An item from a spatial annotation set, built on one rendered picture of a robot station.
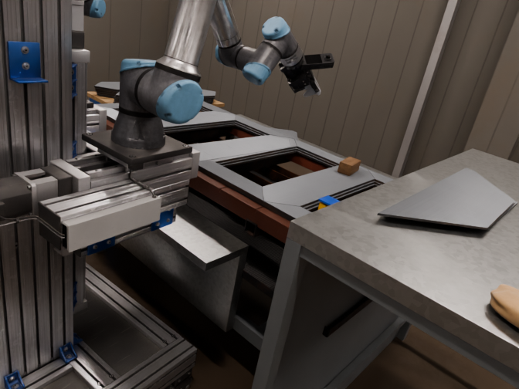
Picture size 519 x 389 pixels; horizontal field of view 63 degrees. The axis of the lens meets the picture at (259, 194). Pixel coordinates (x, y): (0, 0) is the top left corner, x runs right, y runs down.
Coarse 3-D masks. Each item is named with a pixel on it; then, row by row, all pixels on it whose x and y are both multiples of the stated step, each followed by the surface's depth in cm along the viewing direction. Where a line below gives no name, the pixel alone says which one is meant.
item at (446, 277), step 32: (448, 160) 160; (480, 160) 168; (384, 192) 116; (416, 192) 121; (512, 192) 137; (320, 224) 92; (352, 224) 95; (384, 224) 98; (416, 224) 101; (512, 224) 112; (352, 256) 82; (384, 256) 84; (416, 256) 86; (448, 256) 89; (480, 256) 91; (512, 256) 94; (384, 288) 79; (416, 288) 75; (448, 288) 77; (480, 288) 79; (448, 320) 72; (480, 320) 70; (512, 352) 66
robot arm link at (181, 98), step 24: (192, 0) 99; (216, 0) 103; (192, 24) 100; (168, 48) 103; (192, 48) 102; (168, 72) 102; (192, 72) 104; (144, 96) 107; (168, 96) 101; (192, 96) 105; (168, 120) 105
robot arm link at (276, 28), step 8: (264, 24) 125; (272, 24) 124; (280, 24) 122; (264, 32) 124; (272, 32) 122; (280, 32) 123; (288, 32) 125; (264, 40) 126; (272, 40) 124; (280, 40) 124; (288, 40) 126; (296, 40) 130; (280, 48) 125; (288, 48) 128; (296, 48) 130; (288, 56) 130
